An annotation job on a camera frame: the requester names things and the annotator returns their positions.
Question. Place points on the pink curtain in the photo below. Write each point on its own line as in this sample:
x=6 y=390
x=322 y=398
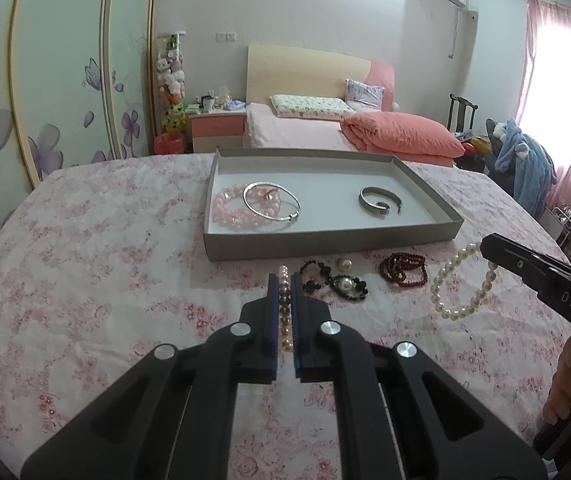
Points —
x=533 y=60

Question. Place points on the white floral pillow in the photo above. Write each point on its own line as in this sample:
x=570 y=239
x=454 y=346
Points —
x=310 y=106

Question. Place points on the lilac pillow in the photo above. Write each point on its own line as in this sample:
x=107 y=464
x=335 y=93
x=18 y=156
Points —
x=365 y=94

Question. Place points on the pink sheeted mattress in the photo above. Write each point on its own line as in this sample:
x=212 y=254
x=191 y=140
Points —
x=295 y=132

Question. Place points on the beige and pink headboard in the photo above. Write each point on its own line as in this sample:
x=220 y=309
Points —
x=310 y=70

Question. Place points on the silver cuff bangle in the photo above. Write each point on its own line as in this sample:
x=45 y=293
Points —
x=365 y=205

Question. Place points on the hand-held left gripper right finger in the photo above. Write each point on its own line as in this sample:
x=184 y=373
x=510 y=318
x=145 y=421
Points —
x=299 y=320

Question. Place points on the clear tube of plush toys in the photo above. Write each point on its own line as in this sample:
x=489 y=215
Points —
x=171 y=80

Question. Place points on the red bin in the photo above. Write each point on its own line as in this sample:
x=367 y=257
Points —
x=169 y=144

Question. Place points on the person's right hand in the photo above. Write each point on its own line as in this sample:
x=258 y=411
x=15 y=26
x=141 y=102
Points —
x=563 y=390

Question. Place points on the blue plush garment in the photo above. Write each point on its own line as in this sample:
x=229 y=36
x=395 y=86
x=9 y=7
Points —
x=525 y=165

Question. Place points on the pink nightstand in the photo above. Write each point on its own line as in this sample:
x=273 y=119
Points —
x=215 y=132

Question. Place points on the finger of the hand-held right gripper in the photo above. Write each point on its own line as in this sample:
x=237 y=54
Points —
x=508 y=257

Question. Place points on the white wall socket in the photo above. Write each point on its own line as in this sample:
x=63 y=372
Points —
x=225 y=36

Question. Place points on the dark wooden chair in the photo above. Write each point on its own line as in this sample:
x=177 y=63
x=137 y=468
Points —
x=463 y=112

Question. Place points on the flower print sliding wardrobe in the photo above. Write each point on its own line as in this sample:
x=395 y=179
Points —
x=65 y=60

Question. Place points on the grey cardboard box tray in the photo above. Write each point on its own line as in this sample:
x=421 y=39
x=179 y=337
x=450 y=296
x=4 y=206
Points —
x=335 y=225

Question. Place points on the thin silver bangle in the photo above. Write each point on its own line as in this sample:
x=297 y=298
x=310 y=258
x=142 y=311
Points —
x=295 y=207

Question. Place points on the white mug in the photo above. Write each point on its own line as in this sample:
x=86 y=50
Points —
x=208 y=105

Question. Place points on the orange duvet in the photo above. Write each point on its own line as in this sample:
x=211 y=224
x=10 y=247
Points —
x=405 y=135

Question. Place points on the blue cloth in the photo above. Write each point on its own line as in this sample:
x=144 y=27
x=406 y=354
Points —
x=234 y=106

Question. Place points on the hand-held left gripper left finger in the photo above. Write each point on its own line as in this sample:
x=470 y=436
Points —
x=270 y=320

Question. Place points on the pile of colourful toys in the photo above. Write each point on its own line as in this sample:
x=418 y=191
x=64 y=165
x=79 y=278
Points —
x=475 y=145

